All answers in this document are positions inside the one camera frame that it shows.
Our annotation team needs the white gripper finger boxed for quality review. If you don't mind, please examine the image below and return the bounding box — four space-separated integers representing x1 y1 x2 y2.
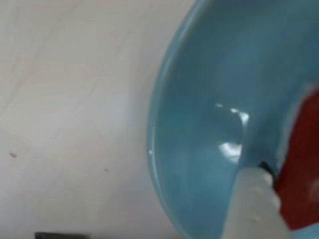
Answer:
221 166 296 239

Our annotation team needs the red tuna sushi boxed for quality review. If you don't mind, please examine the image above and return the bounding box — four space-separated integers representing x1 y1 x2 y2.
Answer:
274 83 319 231

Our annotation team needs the blue dish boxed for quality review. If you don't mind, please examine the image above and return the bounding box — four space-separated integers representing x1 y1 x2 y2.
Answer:
146 0 319 239

